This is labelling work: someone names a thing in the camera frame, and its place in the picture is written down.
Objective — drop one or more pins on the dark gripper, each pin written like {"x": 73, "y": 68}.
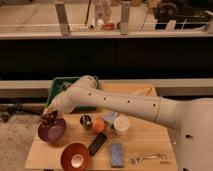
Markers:
{"x": 53, "y": 114}

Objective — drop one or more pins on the dark purple grapes bunch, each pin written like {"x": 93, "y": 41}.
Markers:
{"x": 46, "y": 120}

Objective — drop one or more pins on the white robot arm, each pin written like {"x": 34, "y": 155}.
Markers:
{"x": 193, "y": 119}

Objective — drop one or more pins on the purple bowl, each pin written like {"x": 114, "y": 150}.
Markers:
{"x": 53, "y": 133}

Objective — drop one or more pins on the red bowl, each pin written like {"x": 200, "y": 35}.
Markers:
{"x": 75, "y": 157}

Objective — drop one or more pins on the green plastic bin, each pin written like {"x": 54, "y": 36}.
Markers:
{"x": 60, "y": 84}

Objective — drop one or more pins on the orange fruit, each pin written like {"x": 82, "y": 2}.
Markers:
{"x": 98, "y": 125}

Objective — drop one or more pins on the black remote control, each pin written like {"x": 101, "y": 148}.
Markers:
{"x": 97, "y": 143}

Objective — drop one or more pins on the crumpled clear plastic bag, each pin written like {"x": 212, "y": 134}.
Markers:
{"x": 109, "y": 117}

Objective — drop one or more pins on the wooden table board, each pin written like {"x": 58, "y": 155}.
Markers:
{"x": 142, "y": 139}

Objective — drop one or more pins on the white paper cup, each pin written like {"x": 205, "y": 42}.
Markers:
{"x": 121, "y": 125}

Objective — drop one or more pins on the blue sponge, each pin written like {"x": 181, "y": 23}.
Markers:
{"x": 116, "y": 155}

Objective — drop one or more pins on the white bottle on shelf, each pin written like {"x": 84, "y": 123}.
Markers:
{"x": 99, "y": 24}

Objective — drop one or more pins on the red object on shelf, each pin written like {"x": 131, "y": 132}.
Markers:
{"x": 109, "y": 26}

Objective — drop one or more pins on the silver fork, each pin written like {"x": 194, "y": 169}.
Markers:
{"x": 142, "y": 158}

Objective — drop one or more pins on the left metal post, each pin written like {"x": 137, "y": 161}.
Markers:
{"x": 62, "y": 18}

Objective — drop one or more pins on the metal post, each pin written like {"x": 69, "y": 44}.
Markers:
{"x": 62, "y": 18}
{"x": 125, "y": 11}

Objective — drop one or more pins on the right metal post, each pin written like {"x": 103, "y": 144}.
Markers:
{"x": 125, "y": 11}

